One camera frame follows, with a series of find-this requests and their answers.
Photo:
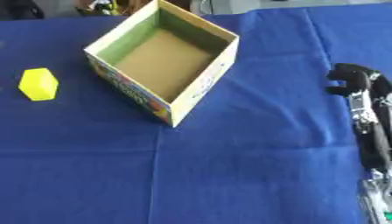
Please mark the black bag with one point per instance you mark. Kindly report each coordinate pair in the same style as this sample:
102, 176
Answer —
19, 9

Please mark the yellow hexagonal block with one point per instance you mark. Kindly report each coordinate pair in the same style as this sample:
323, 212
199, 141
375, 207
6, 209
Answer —
39, 84

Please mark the green and black toy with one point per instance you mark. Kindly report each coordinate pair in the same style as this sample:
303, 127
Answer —
99, 7

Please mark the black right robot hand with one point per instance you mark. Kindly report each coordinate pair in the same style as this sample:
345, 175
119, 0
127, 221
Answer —
375, 140

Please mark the cardboard box with green inside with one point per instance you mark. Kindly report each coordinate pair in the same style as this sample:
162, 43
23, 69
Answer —
163, 62

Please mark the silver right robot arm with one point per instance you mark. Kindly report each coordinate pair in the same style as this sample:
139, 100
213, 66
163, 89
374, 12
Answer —
378, 198

